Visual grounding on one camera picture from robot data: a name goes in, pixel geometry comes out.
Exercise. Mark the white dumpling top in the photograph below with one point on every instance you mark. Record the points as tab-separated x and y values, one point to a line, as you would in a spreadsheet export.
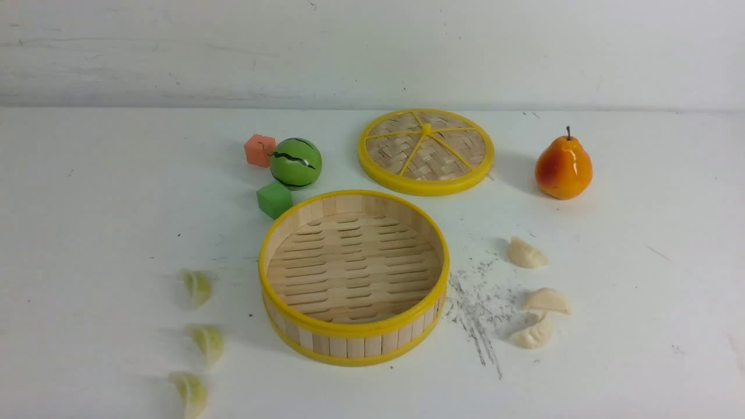
524	255

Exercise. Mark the white dumpling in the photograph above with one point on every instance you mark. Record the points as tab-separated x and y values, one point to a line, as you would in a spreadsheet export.
547	300
524	255
536	336

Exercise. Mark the green dumpling top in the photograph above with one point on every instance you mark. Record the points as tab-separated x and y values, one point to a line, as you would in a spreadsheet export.
198	285

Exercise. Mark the green dumpling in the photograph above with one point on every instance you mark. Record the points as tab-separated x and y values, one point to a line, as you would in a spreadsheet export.
198	285
209	339
192	391

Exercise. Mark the white dumpling bottom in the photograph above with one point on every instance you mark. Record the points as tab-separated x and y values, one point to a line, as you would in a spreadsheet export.
536	336

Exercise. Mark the green dumpling bottom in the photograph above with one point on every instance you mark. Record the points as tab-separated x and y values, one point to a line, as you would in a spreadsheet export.
192	391

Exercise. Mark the bamboo steamer tray yellow rim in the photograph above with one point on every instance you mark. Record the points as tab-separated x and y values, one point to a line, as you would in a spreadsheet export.
354	277

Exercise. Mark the woven bamboo steamer lid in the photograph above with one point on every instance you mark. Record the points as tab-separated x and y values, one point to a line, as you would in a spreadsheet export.
425	152

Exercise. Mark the green toy watermelon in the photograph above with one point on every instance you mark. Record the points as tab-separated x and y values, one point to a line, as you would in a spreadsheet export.
296	163

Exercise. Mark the green foam cube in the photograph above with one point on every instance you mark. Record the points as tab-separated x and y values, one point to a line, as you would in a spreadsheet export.
274	199

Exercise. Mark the orange foam cube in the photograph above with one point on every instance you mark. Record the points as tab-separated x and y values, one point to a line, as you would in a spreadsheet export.
258	150

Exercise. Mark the orange toy pear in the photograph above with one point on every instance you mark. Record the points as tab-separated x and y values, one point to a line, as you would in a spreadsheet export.
564	170

